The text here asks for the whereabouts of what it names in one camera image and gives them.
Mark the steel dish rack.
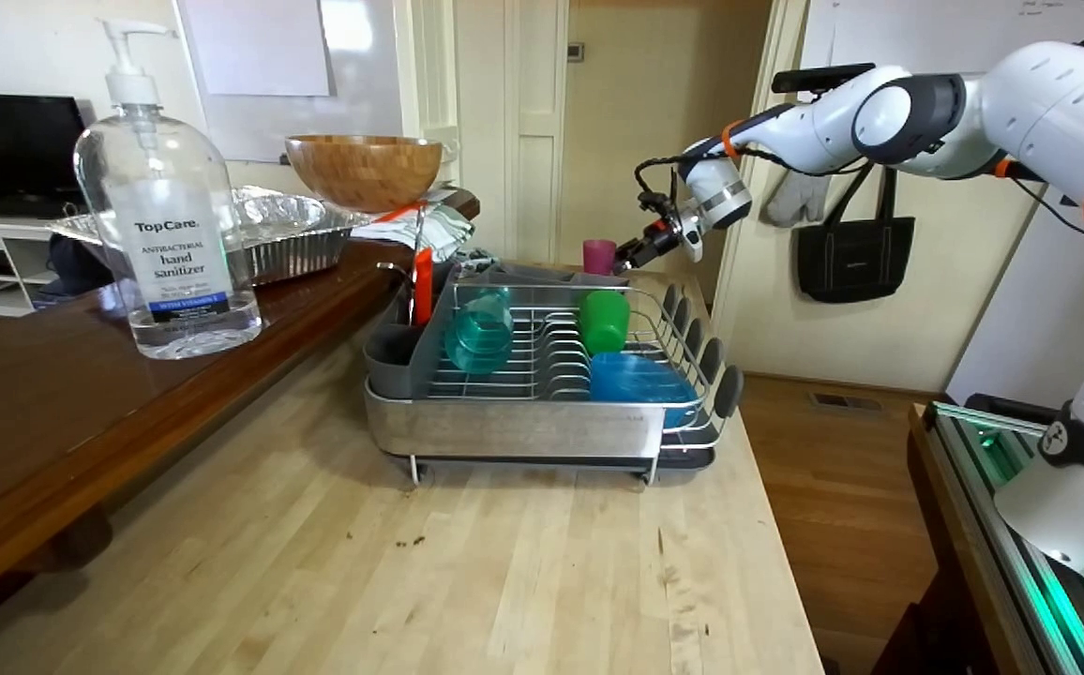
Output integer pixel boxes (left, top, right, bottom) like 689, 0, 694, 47
355, 262, 747, 487

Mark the pink plastic cup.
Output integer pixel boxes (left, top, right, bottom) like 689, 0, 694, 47
581, 236, 621, 278

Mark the aluminium foil tray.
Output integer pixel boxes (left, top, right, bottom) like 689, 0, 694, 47
57, 183, 355, 288

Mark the blue plastic bowl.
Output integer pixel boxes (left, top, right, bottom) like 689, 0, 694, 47
585, 347, 700, 405

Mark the clear hand sanitizer pump bottle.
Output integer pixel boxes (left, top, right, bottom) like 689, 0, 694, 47
71, 13, 271, 365

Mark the black monitor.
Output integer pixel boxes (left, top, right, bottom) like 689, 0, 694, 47
0, 88, 92, 222

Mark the green plastic cup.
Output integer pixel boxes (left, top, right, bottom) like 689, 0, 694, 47
577, 288, 635, 356

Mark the orange handled utensil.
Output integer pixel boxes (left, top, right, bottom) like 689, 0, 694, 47
407, 245, 439, 330

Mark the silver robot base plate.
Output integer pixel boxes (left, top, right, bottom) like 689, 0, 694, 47
991, 417, 1084, 611

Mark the grey oven mitt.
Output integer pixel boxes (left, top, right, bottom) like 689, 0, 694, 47
757, 170, 832, 231

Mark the dark wooden side table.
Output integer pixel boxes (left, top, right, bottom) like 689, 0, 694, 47
0, 236, 421, 628

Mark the black tote bag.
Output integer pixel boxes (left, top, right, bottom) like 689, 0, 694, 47
794, 166, 920, 307

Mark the white panelled door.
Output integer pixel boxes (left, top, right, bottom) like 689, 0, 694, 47
450, 0, 575, 273

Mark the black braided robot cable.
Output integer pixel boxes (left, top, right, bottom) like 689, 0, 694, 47
630, 145, 699, 215

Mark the silver foil bag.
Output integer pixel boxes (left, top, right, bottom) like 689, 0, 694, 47
349, 183, 482, 271

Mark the black camera bar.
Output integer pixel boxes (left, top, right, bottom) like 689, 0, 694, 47
770, 61, 879, 97

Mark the white wall board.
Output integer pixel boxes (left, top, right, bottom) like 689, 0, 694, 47
175, 0, 336, 100

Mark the wooden bowl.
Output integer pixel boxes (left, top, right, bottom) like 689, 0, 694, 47
282, 130, 455, 218

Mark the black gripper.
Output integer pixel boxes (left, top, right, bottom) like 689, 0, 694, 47
610, 201, 710, 273

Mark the wooden robot stand aluminium frame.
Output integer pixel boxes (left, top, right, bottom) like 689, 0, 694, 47
906, 395, 1084, 675

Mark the white shelf unit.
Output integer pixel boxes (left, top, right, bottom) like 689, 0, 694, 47
0, 208, 114, 322

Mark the grey utensil holder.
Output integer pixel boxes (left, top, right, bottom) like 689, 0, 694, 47
361, 320, 450, 402

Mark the teal plastic cup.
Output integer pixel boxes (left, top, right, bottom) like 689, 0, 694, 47
439, 282, 516, 377

